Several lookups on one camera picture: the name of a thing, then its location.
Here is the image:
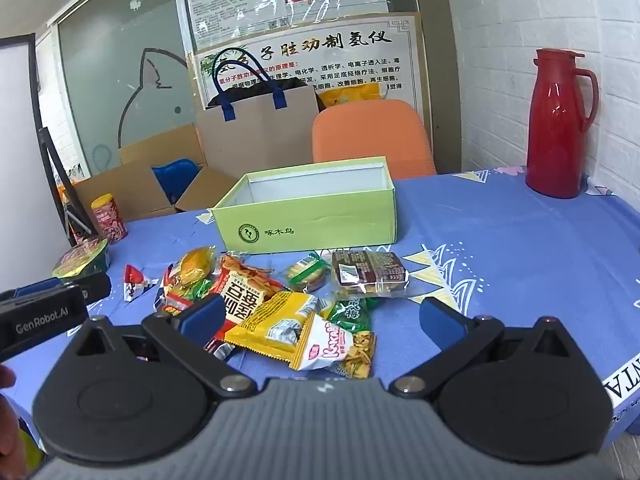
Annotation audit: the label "green plum packet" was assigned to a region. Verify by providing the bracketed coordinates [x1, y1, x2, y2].
[320, 296, 381, 333]

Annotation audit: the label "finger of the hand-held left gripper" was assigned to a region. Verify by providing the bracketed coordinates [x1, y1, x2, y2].
[0, 272, 112, 306]

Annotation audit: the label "blue printed tablecloth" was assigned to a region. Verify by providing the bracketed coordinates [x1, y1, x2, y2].
[0, 165, 640, 461]

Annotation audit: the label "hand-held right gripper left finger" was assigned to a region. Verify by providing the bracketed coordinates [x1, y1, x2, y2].
[65, 292, 257, 397]

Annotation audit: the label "red white triangular candy packet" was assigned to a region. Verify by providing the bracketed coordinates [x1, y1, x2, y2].
[123, 264, 160, 303]

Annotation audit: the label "yellow snack packet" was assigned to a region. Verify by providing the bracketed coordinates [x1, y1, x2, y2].
[224, 291, 321, 363]

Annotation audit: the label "orange chair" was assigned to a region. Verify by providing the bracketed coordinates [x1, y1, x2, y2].
[312, 99, 437, 179]

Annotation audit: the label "clear biscuit packet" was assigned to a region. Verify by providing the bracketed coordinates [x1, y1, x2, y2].
[274, 252, 333, 295]

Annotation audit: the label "light green cardboard box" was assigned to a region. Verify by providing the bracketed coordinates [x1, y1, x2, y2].
[209, 156, 397, 256]

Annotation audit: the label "large wall poster board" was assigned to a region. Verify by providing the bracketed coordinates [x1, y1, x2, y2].
[192, 12, 431, 126]

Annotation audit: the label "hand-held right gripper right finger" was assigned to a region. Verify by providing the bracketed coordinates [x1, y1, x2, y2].
[389, 296, 576, 397]

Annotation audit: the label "yellow plastic bag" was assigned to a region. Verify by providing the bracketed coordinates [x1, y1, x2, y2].
[317, 82, 383, 111]

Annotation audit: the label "black tripod stand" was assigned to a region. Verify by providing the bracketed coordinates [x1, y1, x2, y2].
[37, 127, 101, 241]

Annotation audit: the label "white board black frame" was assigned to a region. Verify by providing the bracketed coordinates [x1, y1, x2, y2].
[0, 34, 66, 293]

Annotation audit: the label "person's left forearm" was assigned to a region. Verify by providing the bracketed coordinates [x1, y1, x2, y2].
[0, 397, 31, 468]

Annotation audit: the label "glossy wall poster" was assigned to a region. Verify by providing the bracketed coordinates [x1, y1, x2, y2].
[170, 0, 391, 51]

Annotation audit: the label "brown paper bag blue handles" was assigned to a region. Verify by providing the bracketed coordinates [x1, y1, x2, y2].
[195, 47, 321, 181]

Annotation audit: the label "open brown cardboard box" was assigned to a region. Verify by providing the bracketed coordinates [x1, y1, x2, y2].
[72, 122, 238, 221]

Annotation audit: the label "white yellow cracker stick packet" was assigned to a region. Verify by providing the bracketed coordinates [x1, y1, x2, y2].
[290, 311, 378, 380]

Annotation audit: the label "yellow cake clear packet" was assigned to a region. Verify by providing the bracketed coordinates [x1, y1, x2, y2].
[159, 246, 221, 313]

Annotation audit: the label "orange red chips packet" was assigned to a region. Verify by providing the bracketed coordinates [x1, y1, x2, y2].
[207, 254, 293, 331]

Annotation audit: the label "red snack canister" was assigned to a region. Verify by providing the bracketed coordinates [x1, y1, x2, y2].
[90, 194, 129, 245]

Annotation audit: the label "brown label cake packet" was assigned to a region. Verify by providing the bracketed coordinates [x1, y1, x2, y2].
[331, 249, 426, 301]

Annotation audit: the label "red thermos jug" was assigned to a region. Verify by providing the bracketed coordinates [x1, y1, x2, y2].
[525, 48, 600, 200]

